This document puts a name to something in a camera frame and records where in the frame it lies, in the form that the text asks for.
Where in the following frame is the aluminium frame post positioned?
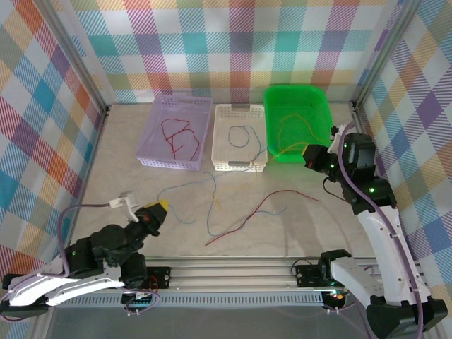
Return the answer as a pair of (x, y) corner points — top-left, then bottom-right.
(41, 0), (110, 116)
(351, 0), (424, 112)

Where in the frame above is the thin red wire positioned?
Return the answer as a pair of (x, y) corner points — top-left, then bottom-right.
(165, 127), (201, 160)
(204, 189), (321, 246)
(160, 118), (191, 142)

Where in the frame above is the green circuit board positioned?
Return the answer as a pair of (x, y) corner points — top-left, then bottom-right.
(121, 290), (156, 307)

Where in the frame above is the green plastic basket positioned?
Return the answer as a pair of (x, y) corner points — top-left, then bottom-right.
(263, 84), (339, 164)

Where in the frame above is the purple plastic basket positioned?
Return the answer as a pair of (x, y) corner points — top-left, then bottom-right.
(136, 93), (214, 172)

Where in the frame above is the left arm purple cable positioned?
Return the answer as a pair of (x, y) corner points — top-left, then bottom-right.
(0, 203), (162, 322)

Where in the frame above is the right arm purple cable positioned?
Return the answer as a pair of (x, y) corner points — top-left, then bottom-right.
(324, 121), (424, 339)

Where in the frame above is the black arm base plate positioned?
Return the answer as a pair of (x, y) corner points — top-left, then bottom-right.
(146, 266), (173, 289)
(295, 264), (321, 287)

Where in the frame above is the thin blue wire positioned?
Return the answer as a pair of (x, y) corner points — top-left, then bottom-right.
(168, 203), (197, 225)
(157, 171), (287, 237)
(227, 124), (264, 160)

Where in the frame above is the aluminium frame floor rail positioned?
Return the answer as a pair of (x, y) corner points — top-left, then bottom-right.
(351, 105), (424, 271)
(30, 107), (110, 339)

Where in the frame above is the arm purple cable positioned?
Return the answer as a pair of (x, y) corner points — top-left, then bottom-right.
(0, 203), (162, 322)
(324, 121), (424, 339)

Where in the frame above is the white plastic basket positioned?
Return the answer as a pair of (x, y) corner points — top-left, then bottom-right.
(210, 104), (268, 174)

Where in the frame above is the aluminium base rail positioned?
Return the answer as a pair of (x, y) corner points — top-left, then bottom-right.
(144, 256), (421, 291)

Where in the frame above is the grey slotted cable duct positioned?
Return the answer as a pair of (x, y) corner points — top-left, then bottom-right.
(54, 295), (326, 309)

